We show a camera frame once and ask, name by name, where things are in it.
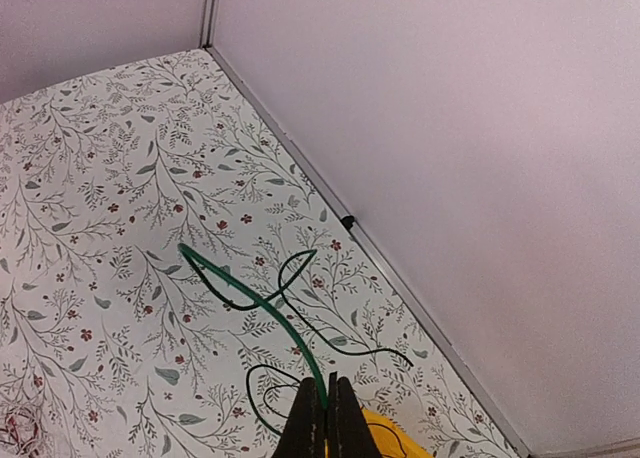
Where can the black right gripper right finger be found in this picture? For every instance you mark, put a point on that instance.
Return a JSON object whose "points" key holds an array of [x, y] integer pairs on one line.
{"points": [[348, 435]]}

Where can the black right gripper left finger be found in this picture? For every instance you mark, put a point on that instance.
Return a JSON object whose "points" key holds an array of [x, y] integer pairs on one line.
{"points": [[304, 432]]}

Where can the yellow three-compartment bin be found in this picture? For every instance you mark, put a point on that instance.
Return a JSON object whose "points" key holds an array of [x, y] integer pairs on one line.
{"points": [[389, 438]]}

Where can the floral patterned table mat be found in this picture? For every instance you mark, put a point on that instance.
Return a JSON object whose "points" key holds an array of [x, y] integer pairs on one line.
{"points": [[169, 276]]}

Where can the left aluminium frame post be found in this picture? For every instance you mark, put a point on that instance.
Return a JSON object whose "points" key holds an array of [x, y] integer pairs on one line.
{"points": [[207, 31]]}

